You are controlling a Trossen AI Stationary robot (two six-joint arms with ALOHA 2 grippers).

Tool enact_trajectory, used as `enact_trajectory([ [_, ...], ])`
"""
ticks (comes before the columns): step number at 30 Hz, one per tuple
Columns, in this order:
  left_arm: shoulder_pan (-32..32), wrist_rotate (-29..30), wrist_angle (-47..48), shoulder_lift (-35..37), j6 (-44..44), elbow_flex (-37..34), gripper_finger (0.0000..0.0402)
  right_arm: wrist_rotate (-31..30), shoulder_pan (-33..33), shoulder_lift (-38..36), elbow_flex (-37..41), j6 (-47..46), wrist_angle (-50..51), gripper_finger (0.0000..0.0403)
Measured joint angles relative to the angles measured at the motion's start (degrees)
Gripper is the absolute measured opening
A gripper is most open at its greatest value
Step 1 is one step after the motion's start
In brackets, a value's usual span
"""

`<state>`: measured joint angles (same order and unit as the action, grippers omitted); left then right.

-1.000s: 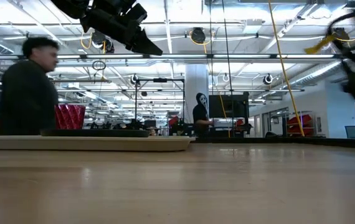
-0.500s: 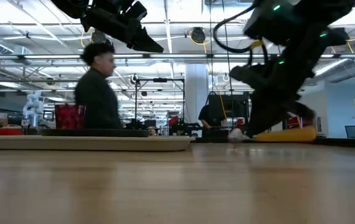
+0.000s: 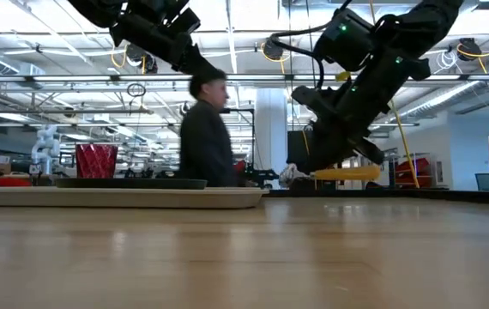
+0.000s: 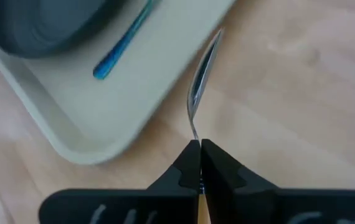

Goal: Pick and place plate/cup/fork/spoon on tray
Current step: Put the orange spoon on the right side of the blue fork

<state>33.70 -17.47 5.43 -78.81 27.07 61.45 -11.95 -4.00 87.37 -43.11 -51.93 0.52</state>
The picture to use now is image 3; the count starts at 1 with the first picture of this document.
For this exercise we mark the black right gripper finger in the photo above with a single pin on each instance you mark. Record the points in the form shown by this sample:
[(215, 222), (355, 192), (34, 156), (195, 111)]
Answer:
[(369, 150), (332, 152)]

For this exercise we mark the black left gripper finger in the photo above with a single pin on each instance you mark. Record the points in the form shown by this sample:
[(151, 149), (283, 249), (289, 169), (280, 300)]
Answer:
[(197, 62)]

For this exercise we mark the black round plate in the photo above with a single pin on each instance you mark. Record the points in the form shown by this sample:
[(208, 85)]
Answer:
[(131, 183)]

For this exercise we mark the red faceted plastic cup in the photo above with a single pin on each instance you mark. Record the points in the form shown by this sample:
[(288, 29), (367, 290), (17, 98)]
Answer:
[(96, 161)]

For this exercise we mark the beige plastic tray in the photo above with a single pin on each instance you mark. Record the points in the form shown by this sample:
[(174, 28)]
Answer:
[(120, 198)]

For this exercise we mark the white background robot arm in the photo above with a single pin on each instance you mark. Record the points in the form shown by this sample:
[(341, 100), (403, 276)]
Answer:
[(46, 146)]

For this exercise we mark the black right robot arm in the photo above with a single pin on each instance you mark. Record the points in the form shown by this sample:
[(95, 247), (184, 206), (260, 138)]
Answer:
[(424, 21)]

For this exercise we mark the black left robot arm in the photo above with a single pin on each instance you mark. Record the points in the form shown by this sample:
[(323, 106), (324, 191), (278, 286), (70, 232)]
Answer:
[(94, 10)]

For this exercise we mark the yellow tape tag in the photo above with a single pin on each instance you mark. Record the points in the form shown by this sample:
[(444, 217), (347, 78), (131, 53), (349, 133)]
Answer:
[(343, 76)]

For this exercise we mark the black cabinet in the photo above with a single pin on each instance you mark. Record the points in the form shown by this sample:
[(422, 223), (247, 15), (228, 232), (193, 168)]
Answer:
[(296, 148)]

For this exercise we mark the red shelf bins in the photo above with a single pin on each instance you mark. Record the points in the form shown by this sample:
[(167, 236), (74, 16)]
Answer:
[(420, 165)]

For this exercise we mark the white pillar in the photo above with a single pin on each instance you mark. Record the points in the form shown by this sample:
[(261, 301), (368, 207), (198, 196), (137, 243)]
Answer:
[(270, 129)]

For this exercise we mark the person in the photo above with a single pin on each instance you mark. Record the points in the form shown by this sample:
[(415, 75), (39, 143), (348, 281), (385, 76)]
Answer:
[(206, 141)]

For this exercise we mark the blue-grey office chair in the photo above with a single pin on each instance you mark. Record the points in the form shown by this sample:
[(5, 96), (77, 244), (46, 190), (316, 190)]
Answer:
[(487, 182)]

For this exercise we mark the red storage bins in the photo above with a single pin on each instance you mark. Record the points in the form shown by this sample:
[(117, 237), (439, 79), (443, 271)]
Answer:
[(8, 182)]

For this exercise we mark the black aluminium table frame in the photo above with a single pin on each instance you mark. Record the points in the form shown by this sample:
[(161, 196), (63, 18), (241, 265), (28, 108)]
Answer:
[(399, 195)]

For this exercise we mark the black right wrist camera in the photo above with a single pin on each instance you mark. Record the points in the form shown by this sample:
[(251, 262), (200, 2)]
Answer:
[(309, 96)]

